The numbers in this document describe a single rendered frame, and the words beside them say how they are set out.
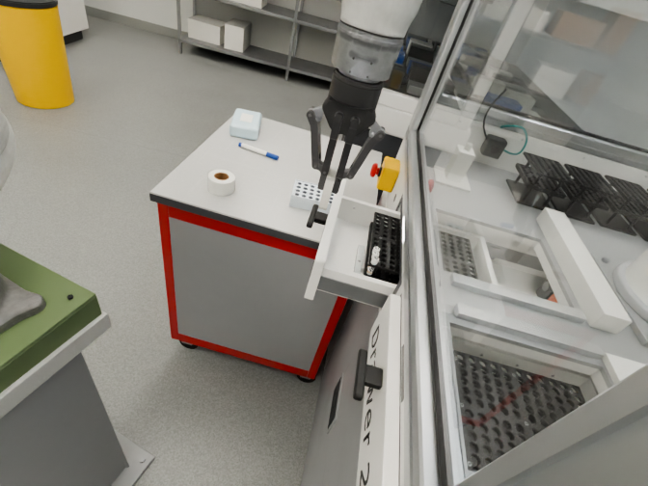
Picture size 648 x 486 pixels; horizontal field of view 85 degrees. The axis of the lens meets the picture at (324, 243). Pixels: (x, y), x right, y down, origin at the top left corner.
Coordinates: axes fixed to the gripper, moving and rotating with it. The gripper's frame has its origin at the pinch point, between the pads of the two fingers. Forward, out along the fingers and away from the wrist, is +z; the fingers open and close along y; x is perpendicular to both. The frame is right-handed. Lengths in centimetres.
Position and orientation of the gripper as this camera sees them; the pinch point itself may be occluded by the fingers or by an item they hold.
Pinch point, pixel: (327, 190)
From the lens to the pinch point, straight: 64.6
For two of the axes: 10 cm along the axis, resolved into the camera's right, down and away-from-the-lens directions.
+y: 9.6, 2.8, 0.1
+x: 1.7, -6.2, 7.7
